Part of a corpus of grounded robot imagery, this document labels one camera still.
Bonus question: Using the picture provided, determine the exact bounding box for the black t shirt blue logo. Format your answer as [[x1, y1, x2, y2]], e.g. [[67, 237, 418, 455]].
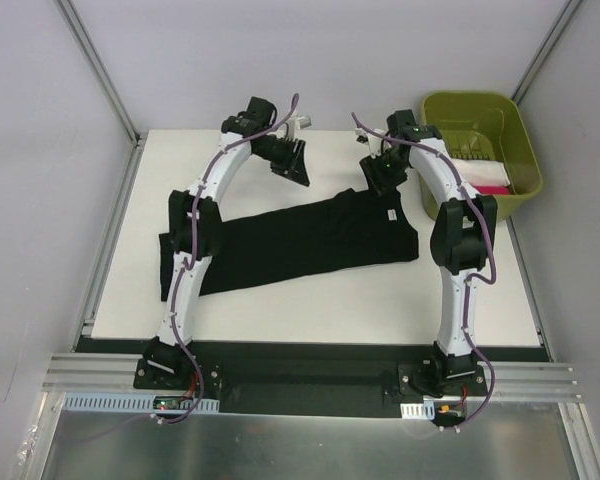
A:
[[158, 189, 419, 300]]

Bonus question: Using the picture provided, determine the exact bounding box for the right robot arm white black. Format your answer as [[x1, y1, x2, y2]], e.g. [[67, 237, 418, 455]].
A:
[[355, 110, 498, 398]]

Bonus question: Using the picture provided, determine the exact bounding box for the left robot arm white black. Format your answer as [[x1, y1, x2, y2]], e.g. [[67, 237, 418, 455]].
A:
[[134, 94, 310, 389]]

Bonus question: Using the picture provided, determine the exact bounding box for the white rolled t shirt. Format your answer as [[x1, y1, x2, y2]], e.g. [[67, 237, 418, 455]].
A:
[[452, 159, 510, 187]]

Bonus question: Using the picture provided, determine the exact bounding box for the pink rolled t shirt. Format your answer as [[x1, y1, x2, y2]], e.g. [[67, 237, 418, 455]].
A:
[[475, 186, 510, 196]]

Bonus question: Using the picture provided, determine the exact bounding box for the olive green plastic bin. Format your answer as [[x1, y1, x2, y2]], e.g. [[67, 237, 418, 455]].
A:
[[420, 91, 543, 221]]

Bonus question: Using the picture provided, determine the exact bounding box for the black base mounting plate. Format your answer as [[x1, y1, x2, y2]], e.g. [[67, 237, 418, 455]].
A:
[[133, 340, 487, 418]]

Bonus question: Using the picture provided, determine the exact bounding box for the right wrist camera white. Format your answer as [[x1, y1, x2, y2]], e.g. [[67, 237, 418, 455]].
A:
[[354, 127, 382, 154]]

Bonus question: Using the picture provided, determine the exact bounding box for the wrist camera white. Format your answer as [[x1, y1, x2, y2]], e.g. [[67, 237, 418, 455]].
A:
[[284, 115, 312, 140], [354, 127, 382, 154]]

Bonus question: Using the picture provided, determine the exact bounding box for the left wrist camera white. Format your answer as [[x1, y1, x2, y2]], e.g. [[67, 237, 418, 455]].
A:
[[284, 115, 312, 140]]

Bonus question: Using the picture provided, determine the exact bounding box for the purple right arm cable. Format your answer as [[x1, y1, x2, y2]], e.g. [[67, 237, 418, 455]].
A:
[[350, 110, 497, 437]]

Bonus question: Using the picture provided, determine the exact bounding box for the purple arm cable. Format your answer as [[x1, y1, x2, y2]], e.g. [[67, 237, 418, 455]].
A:
[[350, 110, 497, 437], [72, 92, 302, 444]]

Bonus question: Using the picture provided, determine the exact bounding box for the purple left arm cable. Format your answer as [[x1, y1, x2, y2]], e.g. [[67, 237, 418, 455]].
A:
[[72, 92, 302, 444]]

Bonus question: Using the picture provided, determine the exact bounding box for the right vertical aluminium post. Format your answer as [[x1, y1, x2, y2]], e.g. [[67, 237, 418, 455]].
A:
[[511, 0, 587, 105]]

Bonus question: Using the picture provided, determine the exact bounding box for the vertical aluminium post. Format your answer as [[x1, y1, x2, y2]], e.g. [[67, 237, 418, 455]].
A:
[[53, 0, 142, 147], [511, 0, 587, 105]]

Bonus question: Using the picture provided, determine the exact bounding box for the right white cable duct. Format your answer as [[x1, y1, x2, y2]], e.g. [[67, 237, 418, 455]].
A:
[[400, 401, 435, 421]]

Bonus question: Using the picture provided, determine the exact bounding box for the left vertical aluminium post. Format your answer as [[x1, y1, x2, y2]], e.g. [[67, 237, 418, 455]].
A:
[[53, 0, 142, 147]]

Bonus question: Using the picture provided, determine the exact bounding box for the aluminium frame rail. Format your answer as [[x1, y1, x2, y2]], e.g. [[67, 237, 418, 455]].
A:
[[42, 353, 585, 403]]

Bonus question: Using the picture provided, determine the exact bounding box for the white slotted cable duct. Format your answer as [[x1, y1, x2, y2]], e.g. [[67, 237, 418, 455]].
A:
[[63, 393, 220, 415]]

